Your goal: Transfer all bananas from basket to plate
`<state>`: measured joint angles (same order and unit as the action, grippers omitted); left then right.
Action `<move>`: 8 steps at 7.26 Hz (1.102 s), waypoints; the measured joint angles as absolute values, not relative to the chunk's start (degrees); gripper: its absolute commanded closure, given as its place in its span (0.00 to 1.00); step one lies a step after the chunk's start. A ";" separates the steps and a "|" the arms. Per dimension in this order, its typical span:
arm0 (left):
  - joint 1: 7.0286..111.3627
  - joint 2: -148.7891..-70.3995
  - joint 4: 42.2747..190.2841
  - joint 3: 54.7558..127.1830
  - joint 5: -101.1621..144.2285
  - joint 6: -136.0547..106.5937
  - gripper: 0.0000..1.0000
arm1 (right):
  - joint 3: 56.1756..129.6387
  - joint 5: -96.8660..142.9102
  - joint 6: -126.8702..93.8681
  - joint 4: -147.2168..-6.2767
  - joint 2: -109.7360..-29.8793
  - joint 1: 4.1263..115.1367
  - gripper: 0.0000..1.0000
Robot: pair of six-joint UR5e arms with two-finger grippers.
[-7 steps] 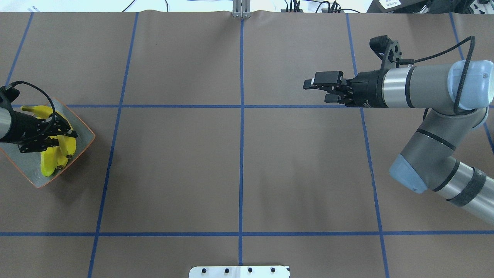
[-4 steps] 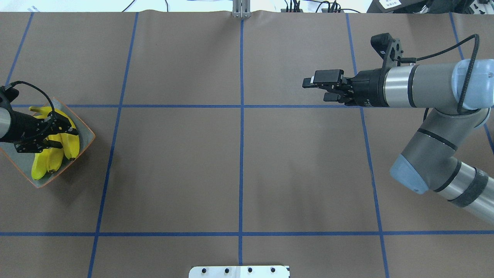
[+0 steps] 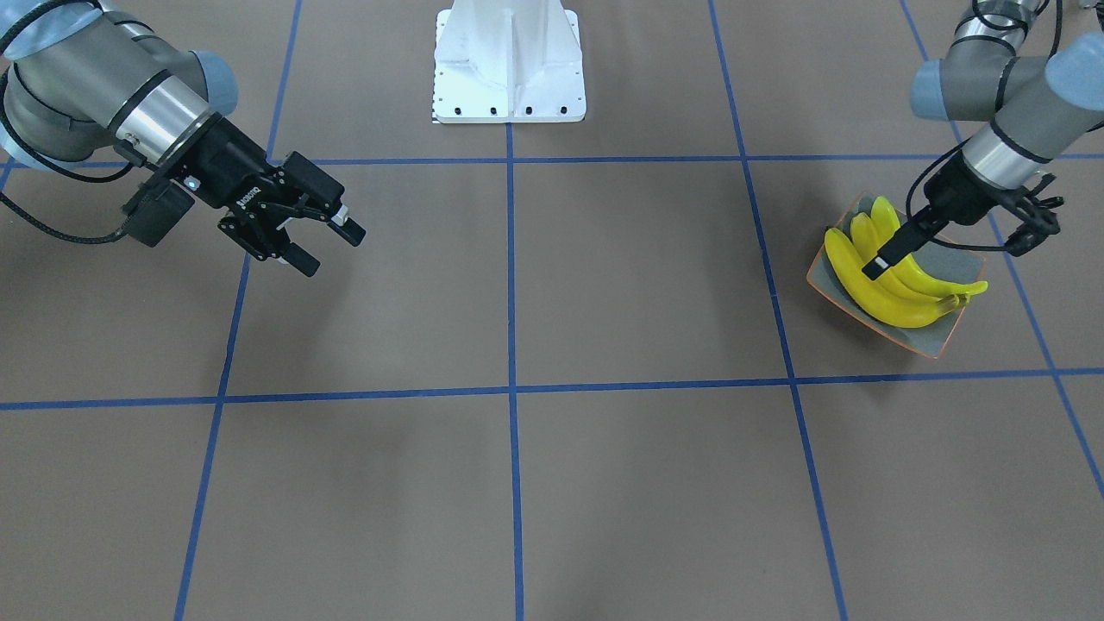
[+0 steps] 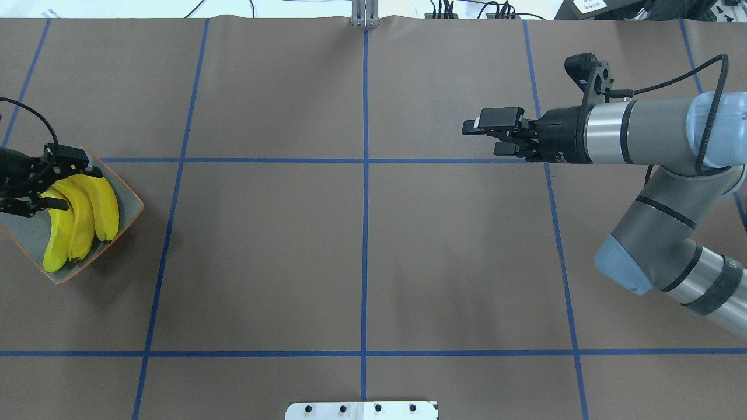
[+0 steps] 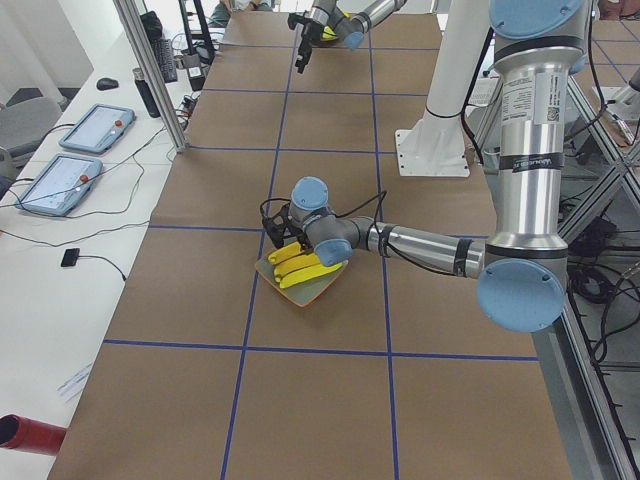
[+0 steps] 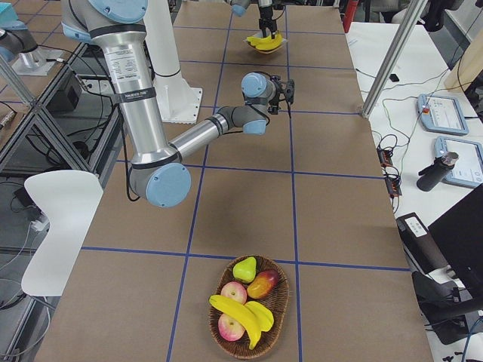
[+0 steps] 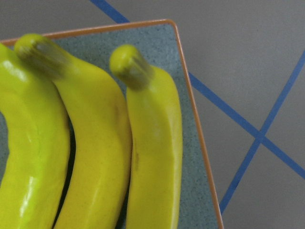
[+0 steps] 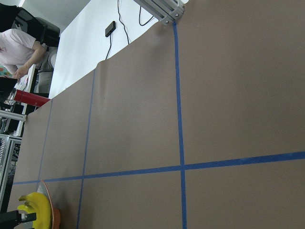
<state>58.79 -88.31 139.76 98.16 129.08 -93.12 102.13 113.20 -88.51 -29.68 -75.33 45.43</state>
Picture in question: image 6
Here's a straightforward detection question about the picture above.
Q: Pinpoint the yellow banana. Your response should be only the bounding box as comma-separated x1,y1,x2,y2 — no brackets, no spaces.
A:
254,35,284,53
251,32,283,50
246,35,272,47
209,295,262,350

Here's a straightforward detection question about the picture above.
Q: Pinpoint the green pear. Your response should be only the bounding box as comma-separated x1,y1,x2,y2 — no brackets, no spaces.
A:
232,256,257,284

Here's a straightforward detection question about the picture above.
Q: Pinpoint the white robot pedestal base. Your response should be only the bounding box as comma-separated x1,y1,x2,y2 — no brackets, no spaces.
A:
143,1,203,124

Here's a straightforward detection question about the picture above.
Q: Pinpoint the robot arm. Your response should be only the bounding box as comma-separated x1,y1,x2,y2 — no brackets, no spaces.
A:
61,1,282,207
225,0,278,39

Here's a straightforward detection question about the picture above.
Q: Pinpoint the black laptop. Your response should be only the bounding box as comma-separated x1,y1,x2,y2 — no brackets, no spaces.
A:
429,186,482,296

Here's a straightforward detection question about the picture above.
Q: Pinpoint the black water bottle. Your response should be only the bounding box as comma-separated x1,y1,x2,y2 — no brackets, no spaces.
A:
416,152,459,192

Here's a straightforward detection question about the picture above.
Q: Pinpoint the white chair back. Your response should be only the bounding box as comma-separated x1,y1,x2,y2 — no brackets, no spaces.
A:
21,170,103,297

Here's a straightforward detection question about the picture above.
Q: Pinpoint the orange circuit board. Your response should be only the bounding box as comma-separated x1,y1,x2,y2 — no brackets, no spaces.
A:
377,146,402,198

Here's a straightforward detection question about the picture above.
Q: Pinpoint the aluminium frame post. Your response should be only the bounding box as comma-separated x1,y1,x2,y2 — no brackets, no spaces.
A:
361,0,428,118

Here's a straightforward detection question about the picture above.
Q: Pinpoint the pink apple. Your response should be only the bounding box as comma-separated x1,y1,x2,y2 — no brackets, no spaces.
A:
217,314,245,342
220,281,248,304

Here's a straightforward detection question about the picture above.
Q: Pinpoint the red mango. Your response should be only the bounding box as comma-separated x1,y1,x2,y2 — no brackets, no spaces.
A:
247,269,279,299

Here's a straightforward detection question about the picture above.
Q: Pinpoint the blue teach pendant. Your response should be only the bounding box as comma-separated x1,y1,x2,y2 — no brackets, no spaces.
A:
417,94,469,136
434,136,482,189

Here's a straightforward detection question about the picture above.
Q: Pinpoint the brown wicker basket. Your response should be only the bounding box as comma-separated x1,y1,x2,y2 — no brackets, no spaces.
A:
208,255,290,360

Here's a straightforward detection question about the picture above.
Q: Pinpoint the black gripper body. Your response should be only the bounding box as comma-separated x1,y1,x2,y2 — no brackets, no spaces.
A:
258,5,273,25

